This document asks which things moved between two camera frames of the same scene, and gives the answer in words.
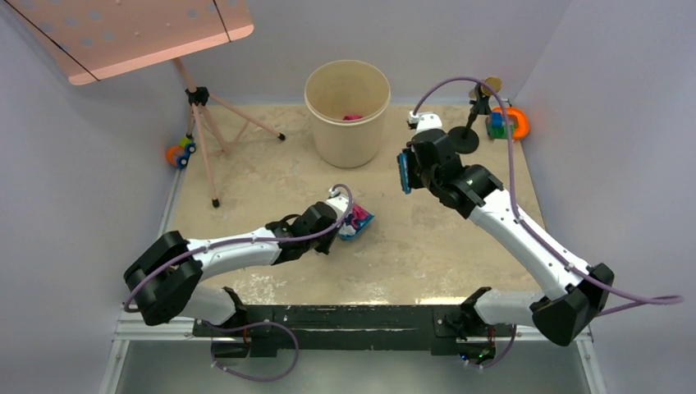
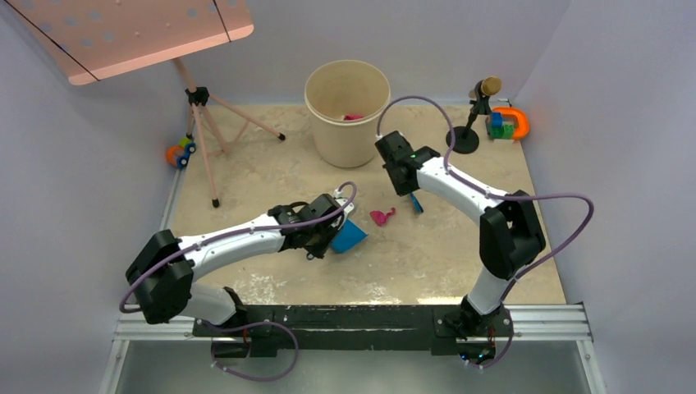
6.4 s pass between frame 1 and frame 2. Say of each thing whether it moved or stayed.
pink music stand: stayed
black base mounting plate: stayed
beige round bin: stayed
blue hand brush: moved
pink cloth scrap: moved
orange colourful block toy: stayed
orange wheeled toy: stayed
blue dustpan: moved
